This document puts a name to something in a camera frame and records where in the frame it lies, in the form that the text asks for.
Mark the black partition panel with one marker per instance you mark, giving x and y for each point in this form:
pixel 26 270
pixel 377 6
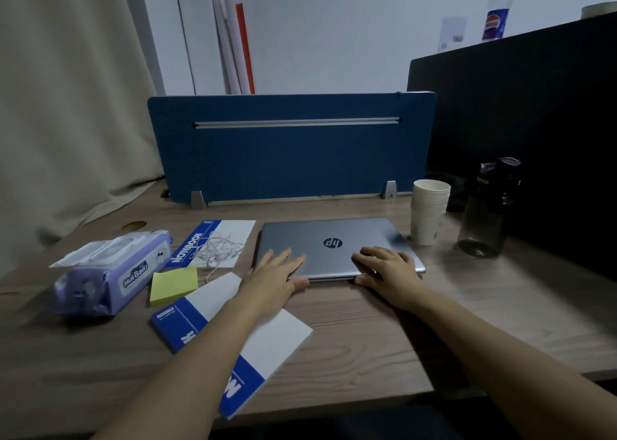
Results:
pixel 530 107

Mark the white paper cup stack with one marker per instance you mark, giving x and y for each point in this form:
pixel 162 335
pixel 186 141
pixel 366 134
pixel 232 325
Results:
pixel 426 230
pixel 430 198

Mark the purple wet wipes pack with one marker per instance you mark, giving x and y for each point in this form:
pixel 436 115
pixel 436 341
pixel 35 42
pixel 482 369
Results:
pixel 111 280

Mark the person's left hand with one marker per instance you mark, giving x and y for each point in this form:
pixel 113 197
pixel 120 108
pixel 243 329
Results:
pixel 270 280

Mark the grey divider bracket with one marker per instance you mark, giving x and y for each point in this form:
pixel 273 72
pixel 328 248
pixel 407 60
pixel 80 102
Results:
pixel 389 190
pixel 198 200

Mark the red rolled tube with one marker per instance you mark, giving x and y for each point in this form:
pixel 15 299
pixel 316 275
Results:
pixel 245 49

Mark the clear bottle with blue label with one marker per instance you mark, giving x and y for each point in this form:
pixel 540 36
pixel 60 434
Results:
pixel 496 20

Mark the dark translucent water bottle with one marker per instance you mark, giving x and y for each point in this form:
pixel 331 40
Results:
pixel 487 213

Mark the person's right forearm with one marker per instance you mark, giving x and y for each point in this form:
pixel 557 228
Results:
pixel 506 367

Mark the beige curtain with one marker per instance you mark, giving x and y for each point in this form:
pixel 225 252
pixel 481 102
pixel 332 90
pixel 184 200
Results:
pixel 72 116

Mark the person's right hand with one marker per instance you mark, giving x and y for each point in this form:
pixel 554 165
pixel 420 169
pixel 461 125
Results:
pixel 395 276

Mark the pale bowl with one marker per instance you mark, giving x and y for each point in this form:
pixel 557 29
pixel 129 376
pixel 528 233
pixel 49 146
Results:
pixel 600 10

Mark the person's left forearm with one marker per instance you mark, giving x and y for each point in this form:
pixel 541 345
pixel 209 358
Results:
pixel 193 382

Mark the yellow sticky note pad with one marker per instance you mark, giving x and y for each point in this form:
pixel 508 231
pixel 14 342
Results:
pixel 173 285

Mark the silver laptop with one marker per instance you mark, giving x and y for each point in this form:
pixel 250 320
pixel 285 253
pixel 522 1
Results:
pixel 308 237

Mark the blue desk divider panel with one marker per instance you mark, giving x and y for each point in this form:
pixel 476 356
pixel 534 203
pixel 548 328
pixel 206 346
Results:
pixel 289 165

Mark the blue and white notebook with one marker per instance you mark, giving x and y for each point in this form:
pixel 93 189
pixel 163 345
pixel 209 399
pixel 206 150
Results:
pixel 284 338
pixel 188 251

